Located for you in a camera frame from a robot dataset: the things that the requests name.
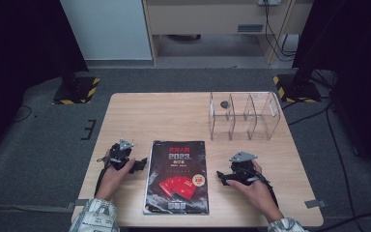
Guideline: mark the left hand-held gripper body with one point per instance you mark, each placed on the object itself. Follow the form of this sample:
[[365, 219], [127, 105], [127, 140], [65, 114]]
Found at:
[[119, 158]]

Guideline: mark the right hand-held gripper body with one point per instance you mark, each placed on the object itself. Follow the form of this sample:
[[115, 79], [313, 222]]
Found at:
[[243, 169]]

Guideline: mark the dark magazine with red print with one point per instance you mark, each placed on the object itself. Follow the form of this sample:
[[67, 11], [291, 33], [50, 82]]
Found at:
[[177, 174]]

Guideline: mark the clear acrylic file rack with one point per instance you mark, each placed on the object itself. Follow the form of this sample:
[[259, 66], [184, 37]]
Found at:
[[246, 116]]

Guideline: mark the person's left hand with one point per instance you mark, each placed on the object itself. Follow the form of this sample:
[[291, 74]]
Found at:
[[111, 180]]

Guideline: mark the person's right hand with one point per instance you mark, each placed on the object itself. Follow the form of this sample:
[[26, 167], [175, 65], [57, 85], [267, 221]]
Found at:
[[257, 193]]

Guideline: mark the black tape floor mark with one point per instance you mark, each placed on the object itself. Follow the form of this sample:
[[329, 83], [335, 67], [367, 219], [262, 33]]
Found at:
[[89, 129]]

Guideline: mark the grey tape strip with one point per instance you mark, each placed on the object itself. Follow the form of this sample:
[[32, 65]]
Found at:
[[78, 204], [315, 203]]

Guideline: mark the small black round object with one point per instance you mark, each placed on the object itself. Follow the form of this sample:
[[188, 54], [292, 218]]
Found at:
[[224, 104]]

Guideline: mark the striped black stand base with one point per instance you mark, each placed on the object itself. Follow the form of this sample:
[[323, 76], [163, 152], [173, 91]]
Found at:
[[77, 92], [298, 90]]

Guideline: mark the white cabinet panel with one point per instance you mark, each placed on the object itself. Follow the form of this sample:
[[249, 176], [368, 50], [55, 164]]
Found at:
[[109, 29]]

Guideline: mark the grey label on desk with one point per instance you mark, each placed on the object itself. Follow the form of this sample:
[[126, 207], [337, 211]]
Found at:
[[250, 28]]

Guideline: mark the black curtain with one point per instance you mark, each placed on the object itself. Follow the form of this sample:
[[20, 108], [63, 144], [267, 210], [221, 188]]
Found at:
[[22, 48], [357, 64]]

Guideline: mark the light wooden desk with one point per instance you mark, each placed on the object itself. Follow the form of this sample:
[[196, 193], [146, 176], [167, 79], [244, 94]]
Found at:
[[206, 17]]

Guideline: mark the white power strip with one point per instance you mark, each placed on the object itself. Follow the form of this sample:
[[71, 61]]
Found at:
[[269, 2]]

